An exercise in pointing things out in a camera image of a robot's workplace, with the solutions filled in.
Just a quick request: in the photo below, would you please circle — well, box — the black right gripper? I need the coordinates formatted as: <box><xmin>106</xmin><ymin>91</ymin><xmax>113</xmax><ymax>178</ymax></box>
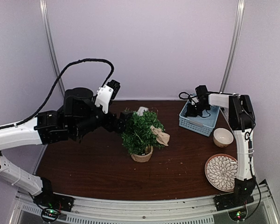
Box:
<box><xmin>186</xmin><ymin>101</ymin><xmax>210</xmax><ymax>117</ymax></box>

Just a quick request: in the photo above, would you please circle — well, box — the white cotton boll ornament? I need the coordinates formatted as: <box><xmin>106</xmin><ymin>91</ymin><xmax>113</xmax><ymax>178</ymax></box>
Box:
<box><xmin>137</xmin><ymin>106</ymin><xmax>149</xmax><ymax>116</ymax></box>

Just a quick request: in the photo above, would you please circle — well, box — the small green christmas tree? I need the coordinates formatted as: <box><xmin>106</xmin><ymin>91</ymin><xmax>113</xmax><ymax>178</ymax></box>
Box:
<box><xmin>121</xmin><ymin>111</ymin><xmax>165</xmax><ymax>155</ymax></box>

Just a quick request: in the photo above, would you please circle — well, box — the burlap tree pot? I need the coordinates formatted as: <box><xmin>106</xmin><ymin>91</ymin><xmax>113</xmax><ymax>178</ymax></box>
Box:
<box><xmin>131</xmin><ymin>146</ymin><xmax>153</xmax><ymax>163</ymax></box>

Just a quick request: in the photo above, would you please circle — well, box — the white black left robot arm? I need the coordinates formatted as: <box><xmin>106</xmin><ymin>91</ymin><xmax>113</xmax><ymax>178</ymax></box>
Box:
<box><xmin>0</xmin><ymin>85</ymin><xmax>132</xmax><ymax>207</ymax></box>

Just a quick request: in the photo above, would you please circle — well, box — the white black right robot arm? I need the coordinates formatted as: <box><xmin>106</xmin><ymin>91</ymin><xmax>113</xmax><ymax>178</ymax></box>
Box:
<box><xmin>187</xmin><ymin>85</ymin><xmax>256</xmax><ymax>206</ymax></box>

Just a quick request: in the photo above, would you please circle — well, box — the light blue plastic basket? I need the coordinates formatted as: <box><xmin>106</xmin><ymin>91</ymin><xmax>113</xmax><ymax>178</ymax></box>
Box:
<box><xmin>179</xmin><ymin>94</ymin><xmax>220</xmax><ymax>137</ymax></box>

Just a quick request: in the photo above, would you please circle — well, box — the white ceramic bowl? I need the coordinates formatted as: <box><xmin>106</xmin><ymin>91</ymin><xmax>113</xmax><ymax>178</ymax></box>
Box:
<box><xmin>213</xmin><ymin>128</ymin><xmax>234</xmax><ymax>148</ymax></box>

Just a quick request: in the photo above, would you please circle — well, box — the floral patterned plate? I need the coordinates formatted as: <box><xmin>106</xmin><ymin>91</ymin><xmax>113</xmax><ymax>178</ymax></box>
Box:
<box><xmin>204</xmin><ymin>154</ymin><xmax>238</xmax><ymax>192</ymax></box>

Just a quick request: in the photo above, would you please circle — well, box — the right circuit board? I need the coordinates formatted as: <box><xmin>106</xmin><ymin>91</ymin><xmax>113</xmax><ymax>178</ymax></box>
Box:
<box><xmin>228</xmin><ymin>207</ymin><xmax>247</xmax><ymax>222</ymax></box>

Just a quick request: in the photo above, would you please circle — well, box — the circuit board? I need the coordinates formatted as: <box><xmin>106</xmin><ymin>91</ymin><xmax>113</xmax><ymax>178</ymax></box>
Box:
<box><xmin>228</xmin><ymin>207</ymin><xmax>247</xmax><ymax>222</ymax></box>
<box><xmin>41</xmin><ymin>208</ymin><xmax>61</xmax><ymax>222</ymax></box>

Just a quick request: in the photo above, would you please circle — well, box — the left circuit board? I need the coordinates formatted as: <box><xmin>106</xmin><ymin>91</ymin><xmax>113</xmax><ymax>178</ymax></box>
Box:
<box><xmin>41</xmin><ymin>208</ymin><xmax>61</xmax><ymax>222</ymax></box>

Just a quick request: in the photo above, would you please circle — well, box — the black braided right cable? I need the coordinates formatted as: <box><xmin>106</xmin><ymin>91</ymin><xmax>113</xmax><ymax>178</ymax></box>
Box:
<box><xmin>179</xmin><ymin>91</ymin><xmax>196</xmax><ymax>105</ymax></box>

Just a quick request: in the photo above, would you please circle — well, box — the black braided cable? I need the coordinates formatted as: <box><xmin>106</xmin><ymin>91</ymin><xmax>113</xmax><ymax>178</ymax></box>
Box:
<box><xmin>179</xmin><ymin>91</ymin><xmax>196</xmax><ymax>105</ymax></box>
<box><xmin>2</xmin><ymin>58</ymin><xmax>115</xmax><ymax>128</ymax></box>

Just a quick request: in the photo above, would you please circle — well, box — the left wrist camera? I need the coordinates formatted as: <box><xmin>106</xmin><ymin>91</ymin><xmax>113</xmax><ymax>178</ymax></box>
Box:
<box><xmin>94</xmin><ymin>80</ymin><xmax>120</xmax><ymax>114</ymax></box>

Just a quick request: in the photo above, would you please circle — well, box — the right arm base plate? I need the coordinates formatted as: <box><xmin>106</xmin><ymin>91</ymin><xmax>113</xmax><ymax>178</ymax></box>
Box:
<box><xmin>213</xmin><ymin>193</ymin><xmax>254</xmax><ymax>211</ymax></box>

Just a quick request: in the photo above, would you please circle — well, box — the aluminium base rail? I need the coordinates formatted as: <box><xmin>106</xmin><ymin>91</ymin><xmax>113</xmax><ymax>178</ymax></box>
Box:
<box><xmin>9</xmin><ymin>182</ymin><xmax>280</xmax><ymax>224</ymax></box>

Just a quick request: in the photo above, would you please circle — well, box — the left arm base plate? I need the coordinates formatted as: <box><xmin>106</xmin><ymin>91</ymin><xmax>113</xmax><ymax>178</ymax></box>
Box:
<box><xmin>33</xmin><ymin>192</ymin><xmax>74</xmax><ymax>212</ymax></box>

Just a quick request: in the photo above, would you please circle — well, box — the right aluminium corner post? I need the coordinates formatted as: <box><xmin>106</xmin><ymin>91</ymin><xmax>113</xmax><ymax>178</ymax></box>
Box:
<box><xmin>220</xmin><ymin>0</ymin><xmax>245</xmax><ymax>92</ymax></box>

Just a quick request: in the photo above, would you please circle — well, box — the aluminium corner post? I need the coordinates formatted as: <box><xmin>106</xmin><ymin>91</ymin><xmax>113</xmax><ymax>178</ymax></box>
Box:
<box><xmin>220</xmin><ymin>0</ymin><xmax>245</xmax><ymax>92</ymax></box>
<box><xmin>39</xmin><ymin>0</ymin><xmax>70</xmax><ymax>98</ymax></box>

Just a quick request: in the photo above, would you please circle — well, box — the black braided left cable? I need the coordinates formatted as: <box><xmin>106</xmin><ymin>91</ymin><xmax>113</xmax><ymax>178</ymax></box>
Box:
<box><xmin>2</xmin><ymin>58</ymin><xmax>115</xmax><ymax>128</ymax></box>

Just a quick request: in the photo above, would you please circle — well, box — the left aluminium corner post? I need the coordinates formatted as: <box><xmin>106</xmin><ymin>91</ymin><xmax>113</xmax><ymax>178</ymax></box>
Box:
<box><xmin>39</xmin><ymin>0</ymin><xmax>70</xmax><ymax>98</ymax></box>

